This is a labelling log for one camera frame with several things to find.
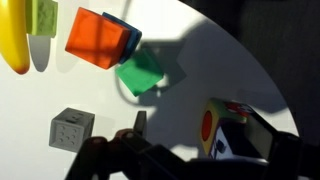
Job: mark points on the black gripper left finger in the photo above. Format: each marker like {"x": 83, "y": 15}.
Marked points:
{"x": 113, "y": 156}

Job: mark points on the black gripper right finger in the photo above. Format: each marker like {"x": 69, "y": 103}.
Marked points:
{"x": 286, "y": 156}

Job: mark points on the grey block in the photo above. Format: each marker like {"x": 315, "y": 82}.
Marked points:
{"x": 70, "y": 131}

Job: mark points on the orange block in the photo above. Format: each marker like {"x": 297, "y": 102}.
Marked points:
{"x": 96, "y": 38}

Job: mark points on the blue block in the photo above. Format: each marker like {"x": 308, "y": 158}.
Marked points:
{"x": 134, "y": 36}

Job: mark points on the lime green flat block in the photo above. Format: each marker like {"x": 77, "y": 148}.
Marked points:
{"x": 41, "y": 18}

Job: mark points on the black and white picture cube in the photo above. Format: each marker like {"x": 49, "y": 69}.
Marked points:
{"x": 230, "y": 141}

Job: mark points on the yellow cube with orange circle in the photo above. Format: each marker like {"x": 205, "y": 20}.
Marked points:
{"x": 208, "y": 125}

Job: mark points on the yellow banana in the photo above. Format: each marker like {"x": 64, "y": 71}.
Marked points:
{"x": 13, "y": 36}

